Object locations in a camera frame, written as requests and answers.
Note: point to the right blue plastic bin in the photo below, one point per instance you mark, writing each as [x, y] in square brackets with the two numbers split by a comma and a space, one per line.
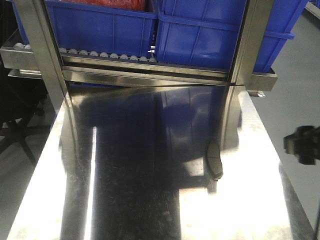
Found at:
[204, 32]

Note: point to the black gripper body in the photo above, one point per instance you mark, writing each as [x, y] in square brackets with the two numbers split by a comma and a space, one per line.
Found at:
[304, 144]

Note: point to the red bagged parts in bin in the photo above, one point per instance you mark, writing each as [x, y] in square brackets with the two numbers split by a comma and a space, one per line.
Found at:
[137, 5]

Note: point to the black office chair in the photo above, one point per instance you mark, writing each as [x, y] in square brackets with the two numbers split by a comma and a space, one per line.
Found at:
[19, 102]

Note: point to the blue plastic bin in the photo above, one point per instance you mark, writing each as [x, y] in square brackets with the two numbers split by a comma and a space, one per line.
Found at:
[106, 29]
[204, 32]

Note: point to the stainless steel rack frame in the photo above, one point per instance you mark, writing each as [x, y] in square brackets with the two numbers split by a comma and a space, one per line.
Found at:
[44, 60]

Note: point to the brake pad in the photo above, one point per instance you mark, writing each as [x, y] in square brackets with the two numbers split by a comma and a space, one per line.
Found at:
[213, 161]

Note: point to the left blue plastic bin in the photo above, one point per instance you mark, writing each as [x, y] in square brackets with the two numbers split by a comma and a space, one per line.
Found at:
[106, 29]

